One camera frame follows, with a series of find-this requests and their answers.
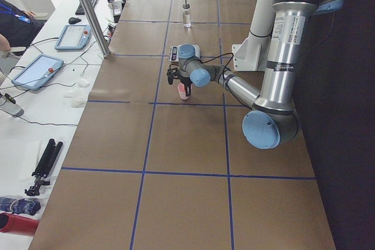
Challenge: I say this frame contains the person in black shirt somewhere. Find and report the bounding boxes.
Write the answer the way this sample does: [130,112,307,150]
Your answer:
[1,0,44,52]

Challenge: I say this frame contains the clear water bottle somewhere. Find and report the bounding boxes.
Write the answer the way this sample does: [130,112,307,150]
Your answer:
[1,93,24,117]

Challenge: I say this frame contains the blue teach pendant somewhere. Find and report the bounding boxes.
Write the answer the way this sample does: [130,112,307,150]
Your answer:
[54,25,91,51]
[12,54,64,90]

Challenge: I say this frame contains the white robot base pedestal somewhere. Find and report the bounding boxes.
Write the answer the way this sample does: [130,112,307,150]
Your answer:
[232,0,275,71]

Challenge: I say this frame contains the glass sauce bottle steel cap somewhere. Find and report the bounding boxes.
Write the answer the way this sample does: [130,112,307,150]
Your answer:
[182,0,192,28]

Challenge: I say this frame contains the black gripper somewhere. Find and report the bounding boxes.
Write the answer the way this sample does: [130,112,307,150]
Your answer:
[166,67,192,96]

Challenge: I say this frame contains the near blue teach pendant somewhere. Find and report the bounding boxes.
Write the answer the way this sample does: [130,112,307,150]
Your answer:
[12,54,64,90]

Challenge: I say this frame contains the crumpled white tissue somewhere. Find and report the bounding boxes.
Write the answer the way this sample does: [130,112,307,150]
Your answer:
[63,77,90,108]

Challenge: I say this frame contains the far blue teach pendant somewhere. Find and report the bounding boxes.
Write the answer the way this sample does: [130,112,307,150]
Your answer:
[54,25,91,51]

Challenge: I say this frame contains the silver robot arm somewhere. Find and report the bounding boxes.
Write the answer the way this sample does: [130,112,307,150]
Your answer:
[166,0,344,149]

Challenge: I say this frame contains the red cylinder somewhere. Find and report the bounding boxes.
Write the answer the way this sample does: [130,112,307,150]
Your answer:
[1,213,39,237]

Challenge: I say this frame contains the silver digital kitchen scale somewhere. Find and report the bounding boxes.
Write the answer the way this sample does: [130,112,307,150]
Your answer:
[168,44,200,62]

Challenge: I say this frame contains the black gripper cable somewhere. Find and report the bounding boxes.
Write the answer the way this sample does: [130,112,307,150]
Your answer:
[199,52,235,83]

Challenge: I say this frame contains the black folded tripod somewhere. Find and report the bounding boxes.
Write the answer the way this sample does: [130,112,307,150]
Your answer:
[25,139,63,196]

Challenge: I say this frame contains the black computer mouse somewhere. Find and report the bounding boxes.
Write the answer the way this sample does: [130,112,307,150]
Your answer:
[68,17,81,25]

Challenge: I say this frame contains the pink paper cup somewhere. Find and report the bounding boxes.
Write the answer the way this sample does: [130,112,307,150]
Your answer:
[178,83,190,100]

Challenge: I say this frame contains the aluminium frame post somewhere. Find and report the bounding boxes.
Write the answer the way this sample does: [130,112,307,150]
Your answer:
[79,0,110,58]

